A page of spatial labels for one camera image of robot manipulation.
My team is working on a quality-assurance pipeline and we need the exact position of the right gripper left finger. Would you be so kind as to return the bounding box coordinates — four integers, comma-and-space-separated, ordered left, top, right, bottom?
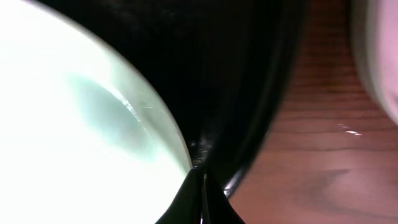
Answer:
155, 169, 201, 224

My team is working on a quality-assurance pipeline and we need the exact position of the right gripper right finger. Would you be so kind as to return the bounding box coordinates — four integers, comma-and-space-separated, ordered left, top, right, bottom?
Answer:
203, 173, 244, 224

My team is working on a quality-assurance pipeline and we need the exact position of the green plate bottom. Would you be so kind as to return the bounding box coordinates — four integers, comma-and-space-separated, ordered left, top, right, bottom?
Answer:
1, 1, 192, 224

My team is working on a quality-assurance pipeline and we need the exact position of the white plate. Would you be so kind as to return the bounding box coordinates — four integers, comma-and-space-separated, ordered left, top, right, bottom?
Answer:
349, 0, 397, 123

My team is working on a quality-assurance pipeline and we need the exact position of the black round tray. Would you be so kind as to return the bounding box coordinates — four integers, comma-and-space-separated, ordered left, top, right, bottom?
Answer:
42, 0, 308, 196

